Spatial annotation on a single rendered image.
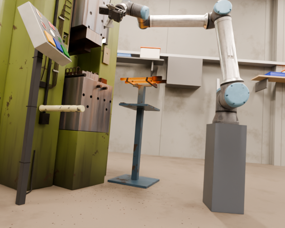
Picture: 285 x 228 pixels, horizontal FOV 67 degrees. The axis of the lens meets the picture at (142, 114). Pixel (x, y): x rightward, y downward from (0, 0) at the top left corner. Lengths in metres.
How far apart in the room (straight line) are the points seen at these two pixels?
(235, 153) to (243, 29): 4.91
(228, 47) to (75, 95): 1.21
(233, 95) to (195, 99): 3.92
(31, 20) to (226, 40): 1.22
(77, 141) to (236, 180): 1.21
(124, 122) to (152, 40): 2.13
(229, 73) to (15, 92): 1.63
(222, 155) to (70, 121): 1.21
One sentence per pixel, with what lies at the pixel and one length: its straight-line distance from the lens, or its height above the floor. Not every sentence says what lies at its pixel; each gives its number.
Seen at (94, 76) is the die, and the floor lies 0.97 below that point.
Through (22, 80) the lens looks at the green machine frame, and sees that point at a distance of 1.99.
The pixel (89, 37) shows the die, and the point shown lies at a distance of 2.07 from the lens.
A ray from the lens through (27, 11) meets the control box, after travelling 1.54.
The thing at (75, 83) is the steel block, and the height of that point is 0.86.
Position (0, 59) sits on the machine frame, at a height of 1.01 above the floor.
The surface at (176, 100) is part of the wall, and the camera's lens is 5.30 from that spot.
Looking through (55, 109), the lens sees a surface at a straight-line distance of 1.68.
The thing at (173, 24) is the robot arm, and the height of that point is 1.34.
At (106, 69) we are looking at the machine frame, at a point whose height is 1.13.
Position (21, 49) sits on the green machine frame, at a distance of 2.12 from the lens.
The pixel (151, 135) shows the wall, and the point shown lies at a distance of 5.19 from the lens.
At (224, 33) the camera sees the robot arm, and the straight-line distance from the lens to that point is 1.65.
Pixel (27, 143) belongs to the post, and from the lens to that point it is 1.53.
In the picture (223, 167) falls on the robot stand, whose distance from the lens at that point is 1.63.
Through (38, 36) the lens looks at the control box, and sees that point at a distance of 1.44.
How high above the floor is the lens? 0.49
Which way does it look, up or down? 5 degrees up
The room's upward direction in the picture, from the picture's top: 4 degrees clockwise
